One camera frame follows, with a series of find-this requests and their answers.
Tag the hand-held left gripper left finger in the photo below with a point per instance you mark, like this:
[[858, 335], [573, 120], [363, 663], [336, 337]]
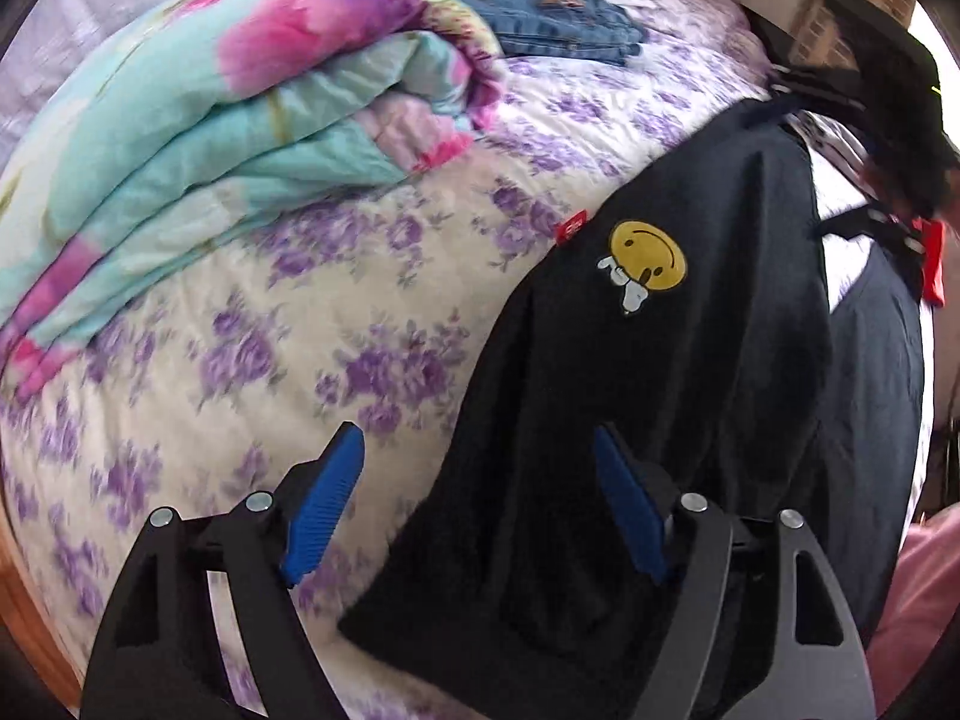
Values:
[[324, 506]]

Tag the pink cloth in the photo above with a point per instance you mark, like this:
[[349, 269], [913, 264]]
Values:
[[919, 592]]

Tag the pale lavender fabric cover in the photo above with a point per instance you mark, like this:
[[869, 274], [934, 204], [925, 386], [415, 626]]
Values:
[[90, 7]]

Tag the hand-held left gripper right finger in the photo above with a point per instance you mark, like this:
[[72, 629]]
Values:
[[628, 510]]

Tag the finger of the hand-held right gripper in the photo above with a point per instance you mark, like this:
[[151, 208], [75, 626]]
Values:
[[806, 81]]

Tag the folded blue jeans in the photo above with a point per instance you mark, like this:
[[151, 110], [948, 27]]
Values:
[[547, 19]]

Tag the turquoise pink floral folded quilt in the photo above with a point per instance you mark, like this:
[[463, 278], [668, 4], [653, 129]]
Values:
[[225, 127]]

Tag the purple floral bed sheet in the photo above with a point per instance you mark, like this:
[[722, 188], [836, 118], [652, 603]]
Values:
[[300, 360]]

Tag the wooden bed frame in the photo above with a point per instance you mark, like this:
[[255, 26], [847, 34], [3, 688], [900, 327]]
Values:
[[30, 615]]

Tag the black pants with smiley print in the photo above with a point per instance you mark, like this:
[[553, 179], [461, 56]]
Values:
[[637, 360]]

